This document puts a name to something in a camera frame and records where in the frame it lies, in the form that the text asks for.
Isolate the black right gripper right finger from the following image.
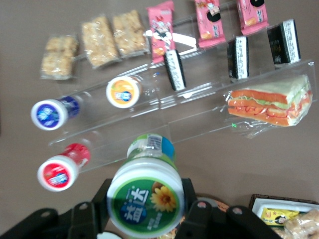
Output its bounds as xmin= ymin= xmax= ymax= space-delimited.
xmin=174 ymin=177 xmax=283 ymax=239

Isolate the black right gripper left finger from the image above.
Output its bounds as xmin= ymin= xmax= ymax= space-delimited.
xmin=0 ymin=178 xmax=115 ymax=239

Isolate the green gum bottle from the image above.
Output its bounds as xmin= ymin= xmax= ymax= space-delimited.
xmin=106 ymin=133 xmax=186 ymax=239

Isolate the red gum bottle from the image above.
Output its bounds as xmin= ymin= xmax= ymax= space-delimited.
xmin=37 ymin=143 xmax=91 ymax=192

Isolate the blue gum bottle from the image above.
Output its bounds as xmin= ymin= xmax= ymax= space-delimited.
xmin=30 ymin=96 xmax=80 ymax=131

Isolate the orange gum bottle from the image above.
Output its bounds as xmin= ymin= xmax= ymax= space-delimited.
xmin=105 ymin=76 xmax=143 ymax=109

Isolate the basket with yellow pack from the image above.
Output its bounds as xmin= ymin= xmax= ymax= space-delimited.
xmin=250 ymin=196 xmax=319 ymax=239

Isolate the yellow snack packet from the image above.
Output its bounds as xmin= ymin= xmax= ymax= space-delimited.
xmin=260 ymin=208 xmax=300 ymax=226

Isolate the clear rice cracker pack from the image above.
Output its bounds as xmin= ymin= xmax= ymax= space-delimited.
xmin=111 ymin=9 xmax=150 ymax=58
xmin=284 ymin=210 xmax=319 ymax=239
xmin=40 ymin=34 xmax=80 ymax=80
xmin=81 ymin=14 xmax=120 ymax=70

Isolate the wrapped triangle sandwich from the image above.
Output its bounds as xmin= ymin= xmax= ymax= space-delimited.
xmin=223 ymin=74 xmax=314 ymax=137

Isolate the black tissue pack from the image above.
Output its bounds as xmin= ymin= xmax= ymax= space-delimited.
xmin=226 ymin=36 xmax=250 ymax=80
xmin=163 ymin=49 xmax=186 ymax=92

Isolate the right black snack box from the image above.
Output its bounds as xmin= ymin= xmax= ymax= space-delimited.
xmin=266 ymin=18 xmax=302 ymax=65

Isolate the pink snack packet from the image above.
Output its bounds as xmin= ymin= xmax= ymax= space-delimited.
xmin=194 ymin=0 xmax=227 ymax=49
xmin=146 ymin=0 xmax=176 ymax=65
xmin=236 ymin=0 xmax=270 ymax=35

